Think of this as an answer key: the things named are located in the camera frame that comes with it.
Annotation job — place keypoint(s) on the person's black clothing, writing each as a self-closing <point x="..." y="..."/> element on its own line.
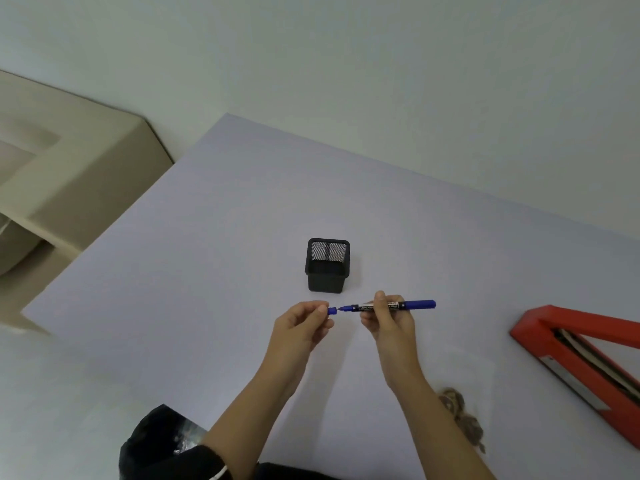
<point x="160" y="449"/>

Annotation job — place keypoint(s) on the person's right forearm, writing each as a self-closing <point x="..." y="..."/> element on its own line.
<point x="435" y="424"/>

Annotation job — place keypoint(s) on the person's right hand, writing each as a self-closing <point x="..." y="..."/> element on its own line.
<point x="395" y="337"/>

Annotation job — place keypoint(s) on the black mesh pen holder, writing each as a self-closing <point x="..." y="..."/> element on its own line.
<point x="326" y="274"/>

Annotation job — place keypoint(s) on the papers in file holder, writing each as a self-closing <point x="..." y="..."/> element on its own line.
<point x="595" y="359"/>

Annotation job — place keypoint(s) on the blue marker pen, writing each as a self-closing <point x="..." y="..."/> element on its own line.
<point x="422" y="304"/>

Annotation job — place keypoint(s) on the person's right thumb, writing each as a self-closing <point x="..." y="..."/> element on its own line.
<point x="381" y="303"/>

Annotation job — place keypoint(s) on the person's left hand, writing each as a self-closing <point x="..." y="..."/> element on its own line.
<point x="295" y="332"/>

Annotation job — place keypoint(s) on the person's left thumb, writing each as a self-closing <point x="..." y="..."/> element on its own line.
<point x="315" y="307"/>

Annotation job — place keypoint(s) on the person's left forearm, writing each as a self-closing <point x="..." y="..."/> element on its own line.
<point x="250" y="409"/>

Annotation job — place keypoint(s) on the red file holder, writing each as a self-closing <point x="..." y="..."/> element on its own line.
<point x="560" y="327"/>

